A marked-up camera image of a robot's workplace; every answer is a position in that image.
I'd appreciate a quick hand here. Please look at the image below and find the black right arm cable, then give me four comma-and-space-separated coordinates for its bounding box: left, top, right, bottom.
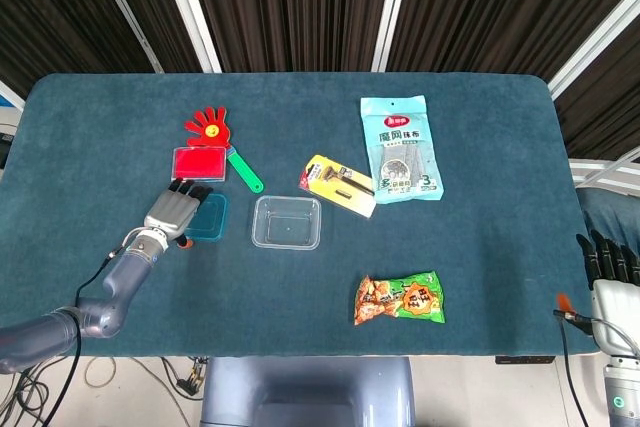
559, 316, 591, 427

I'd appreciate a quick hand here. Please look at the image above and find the dark brown pleated curtain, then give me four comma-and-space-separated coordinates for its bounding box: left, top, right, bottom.
0, 0, 640, 163

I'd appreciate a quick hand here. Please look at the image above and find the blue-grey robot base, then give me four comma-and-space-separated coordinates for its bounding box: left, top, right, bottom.
199, 356, 416, 427

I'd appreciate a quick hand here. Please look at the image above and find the blue translucent plastic lid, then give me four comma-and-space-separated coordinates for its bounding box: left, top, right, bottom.
184, 191, 231, 244

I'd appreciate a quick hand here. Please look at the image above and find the light blue cleaning cloth package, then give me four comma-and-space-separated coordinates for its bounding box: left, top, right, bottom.
360, 94, 445, 205

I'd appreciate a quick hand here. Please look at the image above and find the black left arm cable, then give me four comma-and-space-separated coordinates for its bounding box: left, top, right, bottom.
29, 244, 126, 427

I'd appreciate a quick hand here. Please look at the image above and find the white metal frame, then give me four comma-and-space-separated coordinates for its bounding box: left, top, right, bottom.
567, 146, 640, 193

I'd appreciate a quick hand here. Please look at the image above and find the white metal post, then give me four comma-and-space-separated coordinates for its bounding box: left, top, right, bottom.
154, 0, 223, 74
372, 0, 419, 73
547, 0, 640, 101

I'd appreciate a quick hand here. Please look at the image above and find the black table control panel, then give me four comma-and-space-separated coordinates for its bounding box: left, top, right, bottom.
494, 355, 556, 366

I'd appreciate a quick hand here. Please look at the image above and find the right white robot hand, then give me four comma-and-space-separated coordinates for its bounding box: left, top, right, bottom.
552, 229, 640, 359

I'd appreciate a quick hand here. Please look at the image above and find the teal table cloth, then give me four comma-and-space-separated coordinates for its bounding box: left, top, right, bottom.
0, 71, 596, 359

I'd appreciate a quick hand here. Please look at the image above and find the clear plastic container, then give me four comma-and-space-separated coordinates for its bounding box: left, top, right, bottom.
251, 195, 323, 251

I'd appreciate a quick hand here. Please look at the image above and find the black power plug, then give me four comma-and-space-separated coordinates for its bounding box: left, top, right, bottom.
175, 356, 209, 398

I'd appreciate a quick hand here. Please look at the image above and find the razor in yellow blister pack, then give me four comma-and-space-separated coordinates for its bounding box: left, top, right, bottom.
298, 154, 377, 220

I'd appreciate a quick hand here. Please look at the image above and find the red hand clapper green handle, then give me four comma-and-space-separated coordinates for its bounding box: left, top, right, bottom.
184, 106, 265, 194

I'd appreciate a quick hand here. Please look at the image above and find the white floor cable loop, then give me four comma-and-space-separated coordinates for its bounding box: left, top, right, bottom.
83, 356, 117, 388

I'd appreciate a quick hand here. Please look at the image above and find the thin grey metal post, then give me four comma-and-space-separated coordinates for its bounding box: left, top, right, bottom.
84, 0, 165, 74

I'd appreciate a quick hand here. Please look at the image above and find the teal covered side table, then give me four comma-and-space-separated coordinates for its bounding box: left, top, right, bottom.
574, 186, 640, 248

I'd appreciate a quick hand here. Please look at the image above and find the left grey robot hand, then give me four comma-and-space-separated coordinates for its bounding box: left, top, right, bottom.
143, 177, 215, 249

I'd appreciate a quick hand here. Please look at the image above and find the red rectangular flat case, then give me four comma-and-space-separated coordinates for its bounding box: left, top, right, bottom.
170, 145, 229, 184

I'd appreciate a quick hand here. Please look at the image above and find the green orange snack bag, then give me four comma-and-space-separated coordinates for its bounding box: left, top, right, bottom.
353, 270, 446, 327

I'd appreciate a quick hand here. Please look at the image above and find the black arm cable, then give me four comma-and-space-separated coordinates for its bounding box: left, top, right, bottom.
559, 316, 591, 427
29, 244, 126, 427

